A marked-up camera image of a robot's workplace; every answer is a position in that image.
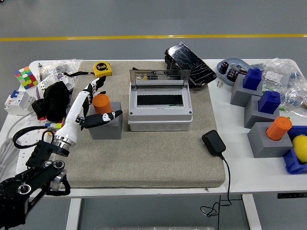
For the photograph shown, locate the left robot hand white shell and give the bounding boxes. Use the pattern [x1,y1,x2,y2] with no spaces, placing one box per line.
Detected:
[54,75,123,146]

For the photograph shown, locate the white table leg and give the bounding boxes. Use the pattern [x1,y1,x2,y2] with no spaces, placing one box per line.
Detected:
[66,197,82,230]
[242,194,262,230]

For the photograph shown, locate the white blue circuit breaker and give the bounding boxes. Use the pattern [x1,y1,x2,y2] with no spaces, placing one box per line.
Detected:
[3,90,36,116]

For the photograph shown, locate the grey holder block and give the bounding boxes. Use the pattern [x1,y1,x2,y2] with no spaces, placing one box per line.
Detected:
[244,95,281,129]
[88,102,123,140]
[247,122,294,159]
[230,74,263,108]

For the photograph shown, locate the orange cylinder battery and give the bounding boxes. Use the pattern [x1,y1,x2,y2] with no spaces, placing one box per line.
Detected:
[92,94,113,115]
[265,116,293,141]

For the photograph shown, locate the yellow round fruit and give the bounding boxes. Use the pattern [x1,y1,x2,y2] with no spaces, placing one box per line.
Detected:
[292,135,307,165]

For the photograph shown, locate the black adapter cord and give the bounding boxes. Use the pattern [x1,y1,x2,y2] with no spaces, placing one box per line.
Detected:
[200,154,232,230]

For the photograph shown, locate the blue block battery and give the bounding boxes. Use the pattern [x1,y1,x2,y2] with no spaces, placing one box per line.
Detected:
[258,90,281,114]
[242,68,262,91]

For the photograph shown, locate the black power adapter plug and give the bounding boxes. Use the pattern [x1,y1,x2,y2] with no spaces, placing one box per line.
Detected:
[201,130,226,158]

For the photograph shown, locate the black box under tablet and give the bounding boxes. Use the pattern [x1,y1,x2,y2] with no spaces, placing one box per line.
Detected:
[164,55,208,90]

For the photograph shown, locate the clear plastic bag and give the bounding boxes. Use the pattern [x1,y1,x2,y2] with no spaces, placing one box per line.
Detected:
[39,58,83,82]

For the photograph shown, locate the clear hinged box lid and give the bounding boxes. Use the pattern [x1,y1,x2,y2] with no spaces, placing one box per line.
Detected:
[129,69,192,91]

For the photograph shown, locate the black tablet cracked screen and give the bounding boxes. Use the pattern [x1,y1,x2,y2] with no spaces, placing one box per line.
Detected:
[164,42,217,87]

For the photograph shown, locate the black table control panel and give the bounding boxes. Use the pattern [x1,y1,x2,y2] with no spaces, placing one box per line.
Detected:
[277,191,307,199]

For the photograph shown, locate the colourful puzzle cube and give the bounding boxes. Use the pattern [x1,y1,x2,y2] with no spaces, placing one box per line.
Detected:
[14,66,39,90]
[44,121,64,130]

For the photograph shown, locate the clear bag of parts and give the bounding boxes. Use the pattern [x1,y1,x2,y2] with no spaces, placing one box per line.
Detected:
[251,57,307,118]

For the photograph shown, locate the white cable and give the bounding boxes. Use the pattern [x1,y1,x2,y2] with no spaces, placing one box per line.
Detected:
[0,112,36,180]

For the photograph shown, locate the black cloth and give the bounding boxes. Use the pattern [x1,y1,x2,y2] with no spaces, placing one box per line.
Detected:
[31,80,72,122]

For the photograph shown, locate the grey plastic junction box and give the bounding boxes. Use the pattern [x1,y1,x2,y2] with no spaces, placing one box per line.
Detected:
[127,89,194,132]

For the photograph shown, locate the yellow tape measure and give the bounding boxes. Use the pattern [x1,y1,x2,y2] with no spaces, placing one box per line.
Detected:
[64,61,113,78]

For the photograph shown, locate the blue-grey oval dish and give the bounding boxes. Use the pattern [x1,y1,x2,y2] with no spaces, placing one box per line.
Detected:
[216,57,254,86]

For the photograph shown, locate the grey-brown mat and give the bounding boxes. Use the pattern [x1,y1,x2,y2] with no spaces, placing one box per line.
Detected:
[57,59,226,189]

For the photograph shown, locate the brown small component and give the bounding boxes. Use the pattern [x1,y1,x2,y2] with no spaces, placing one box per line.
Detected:
[236,64,249,75]

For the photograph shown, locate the blue plastic bin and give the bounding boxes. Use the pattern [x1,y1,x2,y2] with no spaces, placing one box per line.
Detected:
[282,126,307,175]

